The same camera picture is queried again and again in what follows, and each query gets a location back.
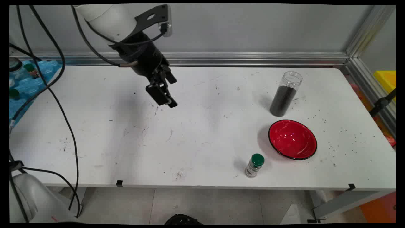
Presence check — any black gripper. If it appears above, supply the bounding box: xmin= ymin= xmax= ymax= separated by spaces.
xmin=118 ymin=32 xmax=178 ymax=109

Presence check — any clear jar of black seeds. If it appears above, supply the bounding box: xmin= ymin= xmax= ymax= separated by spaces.
xmin=269 ymin=71 xmax=303 ymax=117

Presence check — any green-lidded spice jar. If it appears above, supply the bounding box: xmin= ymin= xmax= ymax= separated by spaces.
xmin=244 ymin=154 xmax=265 ymax=178

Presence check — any small bottle with green cap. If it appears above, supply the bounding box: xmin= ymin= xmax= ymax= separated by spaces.
xmin=24 ymin=63 xmax=40 ymax=79

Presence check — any grey metal table leg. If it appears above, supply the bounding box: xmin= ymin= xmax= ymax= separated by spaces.
xmin=305 ymin=189 xmax=396 ymax=224
xmin=59 ymin=187 xmax=88 ymax=217

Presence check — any black chair base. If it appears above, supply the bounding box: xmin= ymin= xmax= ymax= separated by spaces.
xmin=164 ymin=214 xmax=205 ymax=225

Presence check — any red bowl with black rim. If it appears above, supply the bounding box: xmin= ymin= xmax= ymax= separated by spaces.
xmin=268 ymin=119 xmax=318 ymax=160

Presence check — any empty clear glass jar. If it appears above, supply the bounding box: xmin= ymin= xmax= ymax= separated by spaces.
xmin=9 ymin=58 xmax=24 ymax=83

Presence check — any yellow plastic bin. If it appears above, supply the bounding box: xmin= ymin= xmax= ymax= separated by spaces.
xmin=374 ymin=70 xmax=396 ymax=102

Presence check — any orange box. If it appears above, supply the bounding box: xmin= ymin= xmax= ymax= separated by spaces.
xmin=360 ymin=191 xmax=396 ymax=223

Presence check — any plain black cable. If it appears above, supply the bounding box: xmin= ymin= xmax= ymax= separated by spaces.
xmin=16 ymin=4 xmax=169 ymax=211

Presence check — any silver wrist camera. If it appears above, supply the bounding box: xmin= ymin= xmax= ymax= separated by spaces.
xmin=158 ymin=4 xmax=173 ymax=37

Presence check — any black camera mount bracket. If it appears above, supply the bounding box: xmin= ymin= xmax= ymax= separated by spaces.
xmin=109 ymin=4 xmax=168 ymax=48

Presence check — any aluminium frame rail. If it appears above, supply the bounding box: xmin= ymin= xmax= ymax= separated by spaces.
xmin=345 ymin=58 xmax=396 ymax=138
xmin=9 ymin=52 xmax=348 ymax=67

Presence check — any thin black wall cable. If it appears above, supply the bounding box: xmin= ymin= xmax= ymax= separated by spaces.
xmin=9 ymin=43 xmax=43 ymax=62

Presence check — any black printed velcro strap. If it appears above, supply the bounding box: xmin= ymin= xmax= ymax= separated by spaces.
xmin=9 ymin=160 xmax=25 ymax=174

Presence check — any aluminium frame post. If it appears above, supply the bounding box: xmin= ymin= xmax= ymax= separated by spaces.
xmin=346 ymin=5 xmax=396 ymax=59

